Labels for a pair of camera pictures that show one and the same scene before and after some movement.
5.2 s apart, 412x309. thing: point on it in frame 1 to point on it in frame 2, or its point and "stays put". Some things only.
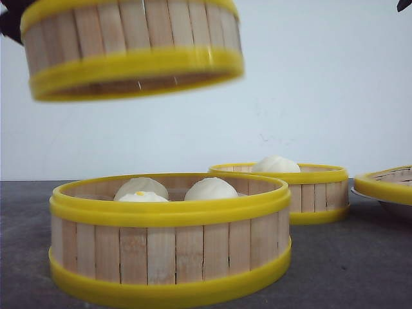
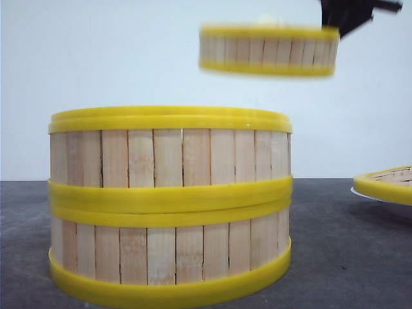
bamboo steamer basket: [318, 194] to [269, 49]
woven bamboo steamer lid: [393, 185] stays put
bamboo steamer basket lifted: [120, 51] to [170, 159]
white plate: [354, 189] stays put
